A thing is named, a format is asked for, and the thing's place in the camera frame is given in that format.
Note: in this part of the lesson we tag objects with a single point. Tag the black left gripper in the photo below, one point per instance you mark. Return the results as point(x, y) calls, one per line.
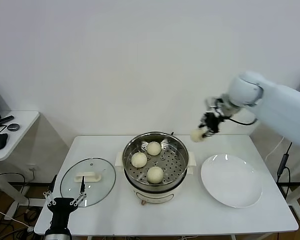
point(62, 207)

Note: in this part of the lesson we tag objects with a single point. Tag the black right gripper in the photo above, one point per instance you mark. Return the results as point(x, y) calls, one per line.
point(213, 121)

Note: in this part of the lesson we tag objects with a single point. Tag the white steamed baozi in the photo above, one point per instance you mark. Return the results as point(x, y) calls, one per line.
point(139, 160)
point(153, 148)
point(196, 135)
point(155, 175)

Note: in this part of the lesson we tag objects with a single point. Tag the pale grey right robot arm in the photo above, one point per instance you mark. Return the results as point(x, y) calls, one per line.
point(277, 105)

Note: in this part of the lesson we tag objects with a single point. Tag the perforated stainless steel steamer basket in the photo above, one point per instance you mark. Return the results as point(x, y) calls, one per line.
point(176, 172)

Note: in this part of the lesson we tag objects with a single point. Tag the white floor power strip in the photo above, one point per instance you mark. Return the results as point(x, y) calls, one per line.
point(30, 229)

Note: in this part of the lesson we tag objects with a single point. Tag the white round plate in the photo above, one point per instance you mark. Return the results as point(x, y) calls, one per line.
point(230, 180)

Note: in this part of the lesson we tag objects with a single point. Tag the white side desk with mouse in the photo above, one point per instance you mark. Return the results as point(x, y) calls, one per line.
point(22, 130)

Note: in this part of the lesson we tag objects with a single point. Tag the round grey disc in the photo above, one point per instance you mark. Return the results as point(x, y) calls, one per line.
point(13, 127)

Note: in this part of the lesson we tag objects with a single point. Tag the white electric cooker base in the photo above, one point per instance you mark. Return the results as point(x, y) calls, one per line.
point(155, 197)

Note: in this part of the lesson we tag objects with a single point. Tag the black remote bar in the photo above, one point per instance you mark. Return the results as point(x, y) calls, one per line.
point(6, 119)

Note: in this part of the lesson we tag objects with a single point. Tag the white side desk with label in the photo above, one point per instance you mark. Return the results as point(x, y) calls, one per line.
point(296, 200)

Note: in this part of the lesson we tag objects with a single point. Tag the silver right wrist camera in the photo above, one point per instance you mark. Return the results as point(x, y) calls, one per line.
point(213, 102)

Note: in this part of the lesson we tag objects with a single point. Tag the white wall socket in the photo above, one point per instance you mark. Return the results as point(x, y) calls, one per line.
point(31, 168)

